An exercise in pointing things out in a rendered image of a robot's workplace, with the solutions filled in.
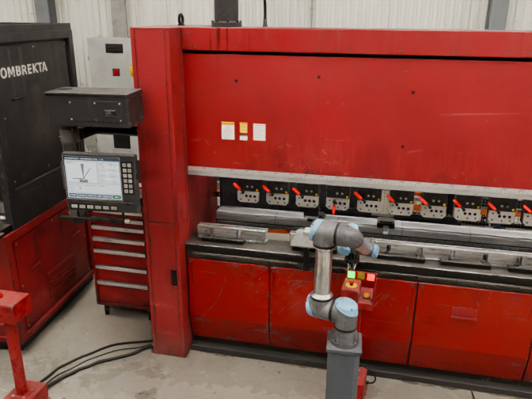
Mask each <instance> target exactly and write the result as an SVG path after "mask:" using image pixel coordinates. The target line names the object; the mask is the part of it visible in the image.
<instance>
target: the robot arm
mask: <svg viewBox="0 0 532 399"><path fill-rule="evenodd" d="M309 239H310V240H311V241H313V247H314V248H315V249H316V253H315V269H314V285H313V291H311V293H310V294H309V295H308V297H307V299H306V312H307V313H308V314H309V315H310V316H312V317H315V318H320V319H323V320H326V321H331V322H334V328H333V330H332V332H331V334H330V343H331V344H332V345H333V346H334V347H336V348H339V349H344V350H349V349H353V348H356V347H357V346H358V345H359V335H358V332H357V318H358V313H359V312H358V305H357V303H356V302H355V301H354V300H352V299H351V298H347V297H343V298H342V297H339V298H337V299H334V298H333V293H332V292H331V291H330V287H331V274H332V260H333V250H334V249H335V248H336V246H338V248H337V250H338V253H339V254H341V255H343V256H344V265H345V263H346V264H347V265H348V269H349V268H350V269H351V270H353V269H354V270H355V267H356V265H357V264H358V262H359V255H363V256H367V257H374V258H375V257H377V256H378V252H379V245H376V244H372V243H370V242H369V241H368V240H367V239H366V238H364V237H363V234H362V233H361V232H360V231H359V228H358V226H357V225H356V224H355V223H349V224H346V223H342V222H334V221H330V220H325V219H319V218H318V219H316V220H315V221H314V222H313V224H312V226H311V228H310V233H309ZM346 261H347V262H346Z"/></svg>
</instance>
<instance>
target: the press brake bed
mask: <svg viewBox="0 0 532 399"><path fill-rule="evenodd" d="M186 252H187V267H188V301H189V315H190V320H191V325H192V334H193V341H192V343H191V350H195V351H202V352H212V353H219V354H223V355H234V356H239V357H244V358H250V359H259V360H265V361H272V362H277V363H289V364H294V365H299V366H306V367H316V368H322V369H327V358H328V352H327V351H326V344H327V336H328V330H333V328H334V322H331V321H326V320H323V319H320V318H315V317H312V316H310V315H309V314H308V313H307V312H306V299H307V297H308V295H309V294H310V293H311V291H313V290H314V269H315V263H314V262H310V264H309V271H304V270H303V261H297V260H283V259H276V258H267V257H260V256H246V255H237V254H229V253H215V252H208V251H199V250H192V249H186ZM346 269H348V266H343V265H335V264H332V274H331V287H330V291H331V292H332V294H333V297H332V298H334V299H337V298H339V297H340V296H341V288H342V286H343V284H344V280H345V273H346ZM353 270H354V269H353ZM354 271H360V272H370V273H376V274H377V283H376V292H375V300H374V307H373V310H372V311H370V310H362V317H361V327H360V333H362V355H360V356H359V363H360V364H361V365H364V366H365V367H368V368H369V369H371V370H372V371H373V372H374V373H375V375H376V377H380V378H390V379H396V380H402V381H409V382H421V383H426V384H432V385H436V386H449V387H453V388H458V389H462V390H472V391H478V392H484V393H495V394H502V395H508V396H513V397H523V398H527V399H532V285H525V284H517V283H502V282H495V281H487V280H479V279H465V278H457V277H449V276H441V275H427V274H419V273H411V272H397V271H389V270H382V269H373V268H359V267H355V270H354ZM453 307H457V308H464V309H471V310H477V321H470V320H463V319H456V318H451V314H452V309H453Z"/></svg>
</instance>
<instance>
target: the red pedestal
mask: <svg viewBox="0 0 532 399"><path fill-rule="evenodd" d="M31 311H32V307H31V302H30V297H29V293H22V292H16V291H4V290H0V323H4V326H5V331H6V339H7V344H8V349H9V357H10V362H11V366H12V371H13V379H14V383H15V388H14V389H13V390H12V391H11V392H10V393H9V394H8V395H7V396H6V397H4V398H3V399H51V398H50V397H49V396H48V388H47V383H44V382H35V381H30V380H26V377H25V369H24V364H23V359H22V354H21V346H20V341H19V336H18V331H17V323H18V322H19V321H20V320H21V319H22V318H24V317H25V316H26V315H27V314H29V313H30V312H31Z"/></svg>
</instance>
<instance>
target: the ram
mask: <svg viewBox="0 0 532 399"><path fill-rule="evenodd" d="M183 60H184V97H185V116H186V135H187V153H188V166H199V167H211V168H222V169H243V170H255V171H266V172H278V173H300V174H311V175H322V176H334V177H356V178H367V179H379V180H390V181H412V182H424V183H435V184H456V185H468V186H480V187H491V188H513V189H524V190H532V61H516V60H483V59H418V58H386V57H353V56H320V55H256V54H223V53H190V52H187V53H183ZM222 122H234V139H222ZM240 123H247V133H240ZM253 124H266V141H254V140H253ZM240 135H247V140H240ZM188 174H189V175H200V176H211V177H232V178H242V179H254V180H264V181H285V182H296V183H307V184H327V185H339V186H349V187H361V188H381V189H392V190H403V191H414V192H434V193H446V194H456V195H468V196H488V197H499V198H510V199H521V200H532V196H530V195H520V194H508V193H497V192H475V191H465V190H453V189H442V188H421V187H409V186H399V185H387V184H366V183H355V182H344V181H333V180H311V179H300V178H290V177H268V176H257V175H245V174H235V173H213V172H202V171H191V170H188Z"/></svg>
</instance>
